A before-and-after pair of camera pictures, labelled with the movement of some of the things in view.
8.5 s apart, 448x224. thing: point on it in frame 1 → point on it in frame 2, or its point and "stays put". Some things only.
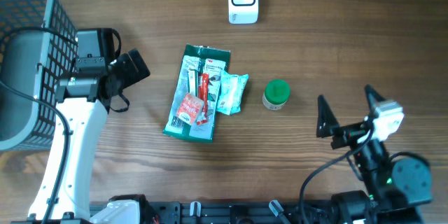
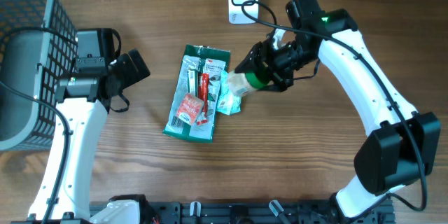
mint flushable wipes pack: x=231 y=88 stays put
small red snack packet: x=190 y=110 stays put
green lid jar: x=276 y=92 → x=239 y=84
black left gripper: x=127 y=61 stays put
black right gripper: x=328 y=125 → x=264 y=54
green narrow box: x=193 y=82 stays put
